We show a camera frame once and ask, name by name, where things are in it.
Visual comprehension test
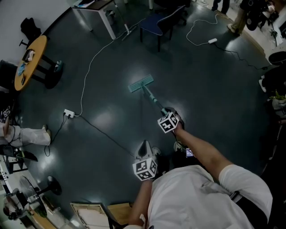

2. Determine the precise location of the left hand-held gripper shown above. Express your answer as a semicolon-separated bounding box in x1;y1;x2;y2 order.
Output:
132;140;162;182

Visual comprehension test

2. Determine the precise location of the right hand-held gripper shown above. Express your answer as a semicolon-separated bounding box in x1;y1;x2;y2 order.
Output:
157;106;185;134

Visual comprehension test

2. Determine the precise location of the green mop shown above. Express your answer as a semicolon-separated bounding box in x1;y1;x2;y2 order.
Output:
128;74;168;114

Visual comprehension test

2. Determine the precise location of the person's left forearm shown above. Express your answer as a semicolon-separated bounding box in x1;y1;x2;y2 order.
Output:
128;178;155;227

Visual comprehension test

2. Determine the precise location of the person's right forearm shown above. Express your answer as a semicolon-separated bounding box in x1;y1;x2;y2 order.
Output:
173;127;234;181

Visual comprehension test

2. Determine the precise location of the dark glossy floor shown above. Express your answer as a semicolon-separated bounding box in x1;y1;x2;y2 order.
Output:
13;0;278;215

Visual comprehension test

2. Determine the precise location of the white flat mop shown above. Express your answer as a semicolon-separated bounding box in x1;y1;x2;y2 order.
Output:
113;0;137;42

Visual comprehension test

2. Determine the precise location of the person's white shoe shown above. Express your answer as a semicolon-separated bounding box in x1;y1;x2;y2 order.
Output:
173;141;186;153

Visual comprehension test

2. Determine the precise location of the person's white shirt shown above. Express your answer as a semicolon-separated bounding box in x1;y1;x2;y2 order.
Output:
124;164;273;229

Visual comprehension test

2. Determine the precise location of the white square power strip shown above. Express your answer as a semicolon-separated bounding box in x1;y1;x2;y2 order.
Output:
63;108;76;119

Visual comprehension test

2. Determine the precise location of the blue chair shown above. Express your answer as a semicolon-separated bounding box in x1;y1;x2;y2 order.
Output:
139;4;187;52

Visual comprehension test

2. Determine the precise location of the potted plant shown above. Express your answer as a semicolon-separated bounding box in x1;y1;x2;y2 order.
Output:
269;89;286;111

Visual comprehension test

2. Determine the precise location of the white-legged desk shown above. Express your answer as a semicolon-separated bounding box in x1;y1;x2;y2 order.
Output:
71;0;119;40

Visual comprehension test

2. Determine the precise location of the round wooden table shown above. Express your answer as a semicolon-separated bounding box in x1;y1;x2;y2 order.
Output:
14;35;64;92

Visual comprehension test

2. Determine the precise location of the tissue box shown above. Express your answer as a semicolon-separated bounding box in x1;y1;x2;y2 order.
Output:
21;49;36;62

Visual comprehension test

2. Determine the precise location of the black backpack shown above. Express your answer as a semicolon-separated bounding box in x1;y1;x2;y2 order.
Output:
19;17;42;47

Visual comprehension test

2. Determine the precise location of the long black cable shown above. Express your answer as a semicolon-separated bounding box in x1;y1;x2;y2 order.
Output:
76;114;136;157

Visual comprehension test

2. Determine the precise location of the wooden frame box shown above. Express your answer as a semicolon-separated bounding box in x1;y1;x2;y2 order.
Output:
70;202;133;229

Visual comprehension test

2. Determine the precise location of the long white cable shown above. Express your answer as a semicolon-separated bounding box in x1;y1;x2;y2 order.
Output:
75;17;147;117

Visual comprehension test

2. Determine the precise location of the thin black cable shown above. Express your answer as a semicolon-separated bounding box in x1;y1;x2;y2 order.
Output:
214;42;272;70

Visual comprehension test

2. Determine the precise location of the white looped cable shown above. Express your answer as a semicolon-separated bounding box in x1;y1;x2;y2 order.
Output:
186;13;219;47

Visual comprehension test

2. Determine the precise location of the black shoulder strap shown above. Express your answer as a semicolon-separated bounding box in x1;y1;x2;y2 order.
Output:
229;191;269;225

